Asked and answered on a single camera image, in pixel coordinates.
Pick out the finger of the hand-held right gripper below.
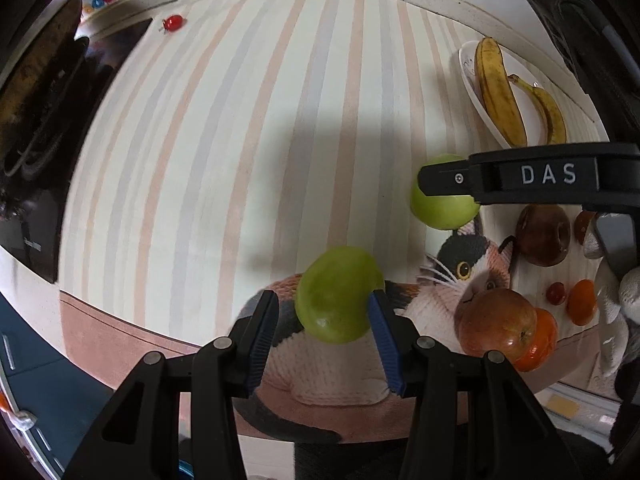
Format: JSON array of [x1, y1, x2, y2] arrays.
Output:
[[417, 156, 481, 206]]

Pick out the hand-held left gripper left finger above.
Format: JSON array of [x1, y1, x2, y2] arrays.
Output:
[[62, 290, 281, 480]]

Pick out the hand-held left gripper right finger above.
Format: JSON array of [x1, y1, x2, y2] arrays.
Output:
[[367, 290, 608, 480]]

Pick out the green apple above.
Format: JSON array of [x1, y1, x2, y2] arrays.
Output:
[[295, 246, 386, 345], [410, 154, 482, 231]]

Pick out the brown round fruit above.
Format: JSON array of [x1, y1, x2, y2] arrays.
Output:
[[515, 204, 572, 267]]

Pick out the dark red round fruit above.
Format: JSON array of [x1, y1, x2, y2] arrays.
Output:
[[573, 210, 598, 246]]

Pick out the red apple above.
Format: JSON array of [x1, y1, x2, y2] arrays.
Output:
[[454, 287, 538, 363]]

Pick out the white oval plate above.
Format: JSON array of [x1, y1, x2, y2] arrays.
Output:
[[458, 40, 553, 150]]

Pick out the small orange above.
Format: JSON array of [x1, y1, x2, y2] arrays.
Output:
[[566, 279, 599, 326]]

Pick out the large orange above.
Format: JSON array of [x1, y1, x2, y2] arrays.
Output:
[[512, 308, 559, 372]]

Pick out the person's right hand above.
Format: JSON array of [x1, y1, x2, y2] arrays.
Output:
[[582, 219, 640, 378]]

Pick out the slim yellow banana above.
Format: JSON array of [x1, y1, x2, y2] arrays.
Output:
[[507, 74, 567, 146]]

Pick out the large spotted banana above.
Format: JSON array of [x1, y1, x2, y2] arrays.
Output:
[[473, 36, 529, 148]]

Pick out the striped cat print mat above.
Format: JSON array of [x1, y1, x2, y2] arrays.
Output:
[[57, 0, 613, 446]]

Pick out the dark blue object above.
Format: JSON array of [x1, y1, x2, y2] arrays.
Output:
[[0, 292, 121, 480]]

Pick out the black gas stove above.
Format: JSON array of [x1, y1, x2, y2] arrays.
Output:
[[0, 17, 153, 283]]

